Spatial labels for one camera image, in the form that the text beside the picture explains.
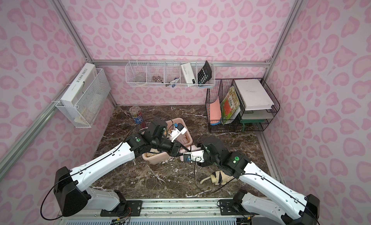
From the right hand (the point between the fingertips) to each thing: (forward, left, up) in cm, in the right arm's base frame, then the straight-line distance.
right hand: (197, 146), depth 73 cm
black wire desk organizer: (+24, -32, -11) cm, 42 cm away
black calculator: (+45, -5, +12) cm, 47 cm away
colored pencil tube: (+23, +38, -4) cm, 45 cm away
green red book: (+35, -23, -8) cm, 43 cm away
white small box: (+45, +5, +13) cm, 47 cm away
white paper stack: (+36, -38, +1) cm, 52 cm away
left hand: (-4, +4, +4) cm, 7 cm away
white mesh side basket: (+11, +57, +11) cm, 59 cm away
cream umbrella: (-10, -12, -16) cm, 23 cm away
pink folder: (+40, -14, -17) cm, 46 cm away
